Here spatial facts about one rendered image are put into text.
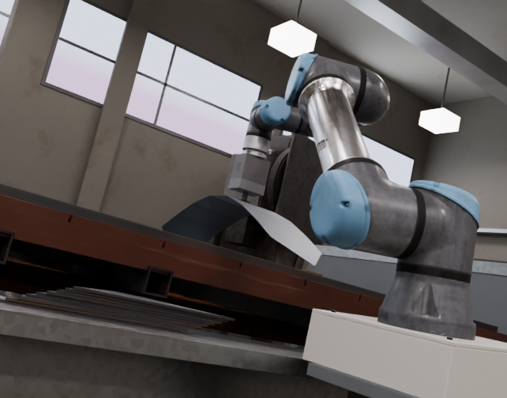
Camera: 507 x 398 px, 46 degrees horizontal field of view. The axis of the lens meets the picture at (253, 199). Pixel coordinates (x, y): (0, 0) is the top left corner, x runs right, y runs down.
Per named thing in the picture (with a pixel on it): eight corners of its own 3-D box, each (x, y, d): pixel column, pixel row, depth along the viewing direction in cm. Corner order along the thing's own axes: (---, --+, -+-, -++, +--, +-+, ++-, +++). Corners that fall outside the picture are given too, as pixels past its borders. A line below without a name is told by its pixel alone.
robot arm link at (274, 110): (306, 101, 163) (292, 111, 173) (266, 91, 160) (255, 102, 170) (301, 129, 161) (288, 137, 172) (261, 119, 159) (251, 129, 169)
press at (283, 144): (248, 352, 887) (293, 151, 939) (310, 375, 769) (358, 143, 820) (152, 336, 800) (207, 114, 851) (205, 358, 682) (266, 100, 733)
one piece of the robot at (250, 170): (258, 153, 181) (246, 204, 179) (234, 143, 177) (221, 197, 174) (276, 150, 173) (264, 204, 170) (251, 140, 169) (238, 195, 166)
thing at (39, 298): (-29, 289, 88) (-21, 263, 88) (190, 328, 111) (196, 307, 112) (-7, 302, 78) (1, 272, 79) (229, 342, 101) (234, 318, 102)
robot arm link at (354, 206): (435, 219, 88) (359, 57, 131) (342, 200, 85) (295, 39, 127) (399, 275, 95) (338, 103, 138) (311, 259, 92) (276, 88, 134)
